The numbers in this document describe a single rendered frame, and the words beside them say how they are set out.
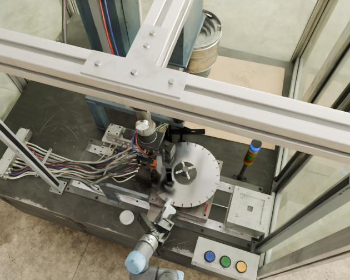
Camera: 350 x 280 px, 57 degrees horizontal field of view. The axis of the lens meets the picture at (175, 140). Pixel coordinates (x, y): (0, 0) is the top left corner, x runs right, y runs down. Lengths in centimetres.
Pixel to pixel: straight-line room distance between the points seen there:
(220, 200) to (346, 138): 133
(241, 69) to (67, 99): 111
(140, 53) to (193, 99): 10
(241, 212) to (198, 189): 23
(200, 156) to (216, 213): 31
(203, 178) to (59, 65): 116
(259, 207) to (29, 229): 172
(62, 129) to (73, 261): 99
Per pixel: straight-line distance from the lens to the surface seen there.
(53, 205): 181
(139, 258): 130
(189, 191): 150
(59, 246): 255
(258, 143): 140
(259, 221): 156
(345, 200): 85
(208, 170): 154
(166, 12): 52
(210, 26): 192
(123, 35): 167
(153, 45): 45
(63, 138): 195
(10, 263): 266
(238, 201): 156
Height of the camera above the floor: 238
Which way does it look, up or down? 63 degrees down
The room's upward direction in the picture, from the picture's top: 1 degrees counter-clockwise
